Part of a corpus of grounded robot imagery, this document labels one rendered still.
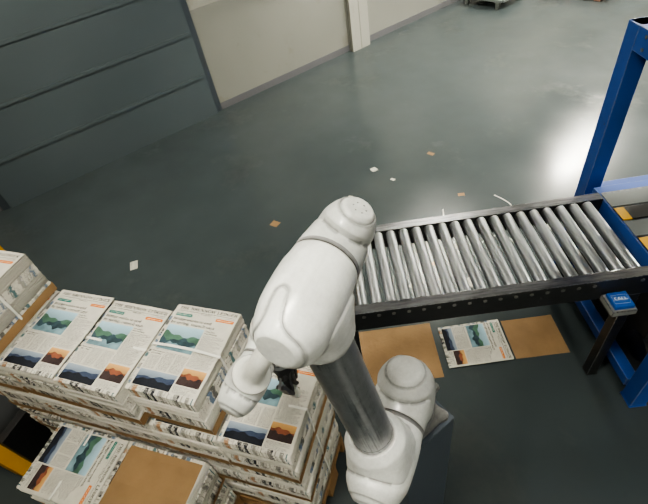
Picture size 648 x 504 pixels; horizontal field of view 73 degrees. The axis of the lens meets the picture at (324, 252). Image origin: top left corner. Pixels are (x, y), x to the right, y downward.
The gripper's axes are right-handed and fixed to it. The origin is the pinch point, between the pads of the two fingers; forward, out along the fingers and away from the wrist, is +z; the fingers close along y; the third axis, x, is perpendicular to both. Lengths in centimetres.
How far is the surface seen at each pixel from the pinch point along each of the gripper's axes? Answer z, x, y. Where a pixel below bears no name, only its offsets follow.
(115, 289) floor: 94, -202, -95
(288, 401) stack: 13.2, -5.7, -1.5
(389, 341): 96, 12, -86
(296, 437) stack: 13.1, 1.6, 10.5
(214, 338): -10.4, -31.9, -8.9
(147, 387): -10.6, -46.5, 13.7
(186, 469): 35, -45, 24
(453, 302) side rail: 17, 49, -60
